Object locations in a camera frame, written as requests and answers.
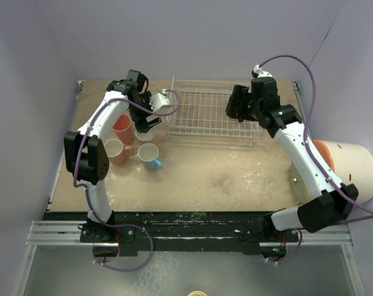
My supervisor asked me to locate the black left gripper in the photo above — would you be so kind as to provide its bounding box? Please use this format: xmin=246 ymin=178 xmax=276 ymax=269
xmin=129 ymin=92 xmax=162 ymax=133

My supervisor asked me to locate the light pink mug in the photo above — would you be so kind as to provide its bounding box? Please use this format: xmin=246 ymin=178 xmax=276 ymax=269
xmin=135 ymin=128 xmax=166 ymax=144

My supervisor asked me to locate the salmon pink cup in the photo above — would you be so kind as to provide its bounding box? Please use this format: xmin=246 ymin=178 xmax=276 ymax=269
xmin=112 ymin=114 xmax=134 ymax=145

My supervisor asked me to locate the blue cup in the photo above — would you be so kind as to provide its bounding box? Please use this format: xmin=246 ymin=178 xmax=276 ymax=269
xmin=137 ymin=143 xmax=163 ymax=170

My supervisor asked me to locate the salmon pink mug with handle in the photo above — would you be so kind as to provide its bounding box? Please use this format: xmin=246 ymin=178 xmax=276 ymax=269
xmin=104 ymin=139 xmax=134 ymax=166

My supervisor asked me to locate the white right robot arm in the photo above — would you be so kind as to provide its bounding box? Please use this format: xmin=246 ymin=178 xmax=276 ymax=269
xmin=226 ymin=76 xmax=358 ymax=241

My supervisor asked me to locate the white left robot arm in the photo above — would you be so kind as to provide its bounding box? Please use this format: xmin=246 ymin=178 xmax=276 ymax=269
xmin=64 ymin=70 xmax=161 ymax=242

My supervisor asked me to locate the cream cylinder with orange lid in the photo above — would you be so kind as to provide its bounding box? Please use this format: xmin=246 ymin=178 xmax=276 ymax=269
xmin=282 ymin=140 xmax=373 ymax=205

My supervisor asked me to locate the yellow round object at bottom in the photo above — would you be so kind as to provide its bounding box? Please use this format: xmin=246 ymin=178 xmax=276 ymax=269
xmin=187 ymin=290 xmax=207 ymax=296

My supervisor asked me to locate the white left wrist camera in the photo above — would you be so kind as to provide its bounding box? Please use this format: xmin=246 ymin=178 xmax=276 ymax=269
xmin=149 ymin=92 xmax=171 ymax=113

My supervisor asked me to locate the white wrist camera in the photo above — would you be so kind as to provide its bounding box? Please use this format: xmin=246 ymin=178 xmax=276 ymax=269
xmin=252 ymin=65 xmax=273 ymax=80
xmin=149 ymin=92 xmax=171 ymax=113

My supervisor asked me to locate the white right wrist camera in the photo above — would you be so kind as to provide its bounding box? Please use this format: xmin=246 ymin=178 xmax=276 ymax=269
xmin=252 ymin=65 xmax=273 ymax=80

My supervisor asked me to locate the white wire dish rack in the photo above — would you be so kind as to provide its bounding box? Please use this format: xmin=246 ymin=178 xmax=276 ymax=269
xmin=166 ymin=78 xmax=262 ymax=140

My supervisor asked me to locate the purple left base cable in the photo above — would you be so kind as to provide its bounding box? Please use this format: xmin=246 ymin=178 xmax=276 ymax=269
xmin=92 ymin=223 xmax=155 ymax=272

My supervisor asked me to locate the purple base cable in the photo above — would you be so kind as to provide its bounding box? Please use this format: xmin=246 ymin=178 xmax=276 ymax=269
xmin=92 ymin=223 xmax=155 ymax=272
xmin=264 ymin=226 xmax=303 ymax=266

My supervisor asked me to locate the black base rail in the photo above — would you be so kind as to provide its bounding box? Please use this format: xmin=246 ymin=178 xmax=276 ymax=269
xmin=73 ymin=210 xmax=300 ymax=257

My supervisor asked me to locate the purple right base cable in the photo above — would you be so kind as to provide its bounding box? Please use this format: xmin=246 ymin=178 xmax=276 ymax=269
xmin=264 ymin=226 xmax=303 ymax=266

